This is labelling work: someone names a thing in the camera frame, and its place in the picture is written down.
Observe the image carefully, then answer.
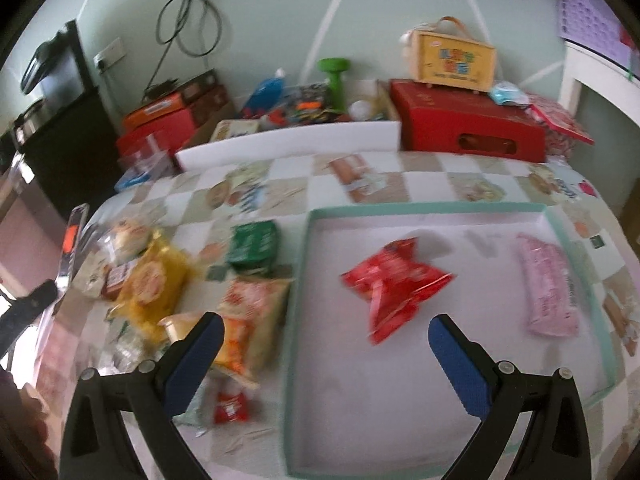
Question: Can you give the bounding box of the large red gift box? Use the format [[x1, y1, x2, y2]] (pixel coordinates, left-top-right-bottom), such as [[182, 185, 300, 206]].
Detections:
[[390, 79, 547, 163]]

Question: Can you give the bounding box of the small red snack packet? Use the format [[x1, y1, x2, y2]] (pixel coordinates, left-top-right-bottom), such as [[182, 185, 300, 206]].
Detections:
[[214, 390, 251, 426]]

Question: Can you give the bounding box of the red patterned gift box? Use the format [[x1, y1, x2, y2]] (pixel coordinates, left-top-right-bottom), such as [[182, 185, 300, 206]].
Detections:
[[525, 92, 596, 161]]

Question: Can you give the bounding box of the black cabinet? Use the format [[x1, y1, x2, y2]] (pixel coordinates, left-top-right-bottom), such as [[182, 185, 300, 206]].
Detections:
[[22, 20, 121, 221]]

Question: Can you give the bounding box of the red carton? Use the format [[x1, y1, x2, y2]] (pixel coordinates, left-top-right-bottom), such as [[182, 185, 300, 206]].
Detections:
[[116, 110, 197, 161]]

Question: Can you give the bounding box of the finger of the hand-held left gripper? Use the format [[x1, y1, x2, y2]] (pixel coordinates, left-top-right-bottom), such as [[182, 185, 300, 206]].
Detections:
[[0, 280, 57, 358]]

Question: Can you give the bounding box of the black power adapter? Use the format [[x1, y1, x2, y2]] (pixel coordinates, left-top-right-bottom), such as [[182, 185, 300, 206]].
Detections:
[[145, 77, 179, 96]]

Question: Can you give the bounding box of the black cable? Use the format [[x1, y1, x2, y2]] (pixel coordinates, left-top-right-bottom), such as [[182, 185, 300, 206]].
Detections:
[[145, 0, 223, 93]]

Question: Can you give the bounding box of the purple perforated basket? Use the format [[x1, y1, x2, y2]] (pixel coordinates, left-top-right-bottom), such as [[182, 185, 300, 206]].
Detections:
[[557, 0, 636, 78]]

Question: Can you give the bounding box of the green dumbbell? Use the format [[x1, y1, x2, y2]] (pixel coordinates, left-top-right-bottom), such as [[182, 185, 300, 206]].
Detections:
[[317, 58, 348, 113]]

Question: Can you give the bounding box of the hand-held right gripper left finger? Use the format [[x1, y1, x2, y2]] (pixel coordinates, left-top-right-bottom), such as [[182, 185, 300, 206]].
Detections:
[[60, 312, 226, 480]]

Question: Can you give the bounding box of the yellow bread packet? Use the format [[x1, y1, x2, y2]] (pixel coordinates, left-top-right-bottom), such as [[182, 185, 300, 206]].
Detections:
[[107, 230, 193, 343]]

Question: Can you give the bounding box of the pink snack packet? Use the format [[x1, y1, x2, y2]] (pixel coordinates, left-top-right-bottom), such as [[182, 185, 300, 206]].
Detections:
[[516, 234, 581, 338]]

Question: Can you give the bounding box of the light blue wipes pack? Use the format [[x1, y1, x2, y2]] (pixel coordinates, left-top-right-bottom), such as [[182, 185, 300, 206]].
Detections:
[[489, 81, 528, 107]]

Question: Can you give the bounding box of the white wall socket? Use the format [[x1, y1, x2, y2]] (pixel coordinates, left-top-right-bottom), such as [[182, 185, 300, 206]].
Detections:
[[94, 37, 125, 72]]

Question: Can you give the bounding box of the white printed carton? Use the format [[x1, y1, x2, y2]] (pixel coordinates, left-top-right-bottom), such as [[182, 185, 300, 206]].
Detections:
[[210, 119, 262, 144]]

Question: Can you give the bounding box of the clear plastic box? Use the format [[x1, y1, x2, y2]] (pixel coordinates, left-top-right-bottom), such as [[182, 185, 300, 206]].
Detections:
[[120, 152, 176, 181]]

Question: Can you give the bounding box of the yellow wooden handle box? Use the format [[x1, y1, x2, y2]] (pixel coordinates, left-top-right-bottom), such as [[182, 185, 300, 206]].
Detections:
[[399, 16, 498, 93]]

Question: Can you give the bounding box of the pile of small toys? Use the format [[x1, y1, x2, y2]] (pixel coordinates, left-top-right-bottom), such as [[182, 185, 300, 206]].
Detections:
[[265, 85, 343, 126]]

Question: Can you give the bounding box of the blue plastic bottle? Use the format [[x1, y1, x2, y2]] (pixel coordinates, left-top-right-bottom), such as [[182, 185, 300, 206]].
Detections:
[[244, 69, 287, 116]]

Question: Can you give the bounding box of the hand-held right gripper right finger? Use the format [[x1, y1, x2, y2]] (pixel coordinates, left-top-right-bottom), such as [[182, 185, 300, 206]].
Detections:
[[428, 314, 593, 480]]

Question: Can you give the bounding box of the green biscuit packet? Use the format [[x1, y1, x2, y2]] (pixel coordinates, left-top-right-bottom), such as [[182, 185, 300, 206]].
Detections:
[[226, 220, 281, 276]]

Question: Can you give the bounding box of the clear bun packet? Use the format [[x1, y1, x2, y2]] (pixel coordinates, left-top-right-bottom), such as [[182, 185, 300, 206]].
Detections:
[[97, 217, 156, 266]]

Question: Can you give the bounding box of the brown cardboard box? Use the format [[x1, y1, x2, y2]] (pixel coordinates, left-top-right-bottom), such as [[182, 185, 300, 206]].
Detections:
[[200, 80, 401, 136]]

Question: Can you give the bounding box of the white shelf unit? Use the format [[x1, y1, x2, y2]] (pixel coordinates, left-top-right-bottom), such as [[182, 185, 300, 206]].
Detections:
[[557, 40, 640, 181]]

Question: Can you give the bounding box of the orange flat box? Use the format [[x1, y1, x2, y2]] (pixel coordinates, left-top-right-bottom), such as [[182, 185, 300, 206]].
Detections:
[[123, 94, 190, 128]]

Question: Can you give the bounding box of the dark brown box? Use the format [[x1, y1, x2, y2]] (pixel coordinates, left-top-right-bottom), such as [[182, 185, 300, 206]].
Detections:
[[172, 71, 233, 126]]

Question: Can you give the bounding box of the mint green tray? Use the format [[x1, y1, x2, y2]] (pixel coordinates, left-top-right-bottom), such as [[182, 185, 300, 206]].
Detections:
[[284, 202, 618, 478]]

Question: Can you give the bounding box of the orange egg roll packet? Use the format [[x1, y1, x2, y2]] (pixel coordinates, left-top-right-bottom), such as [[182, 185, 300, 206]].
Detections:
[[212, 277, 293, 386]]

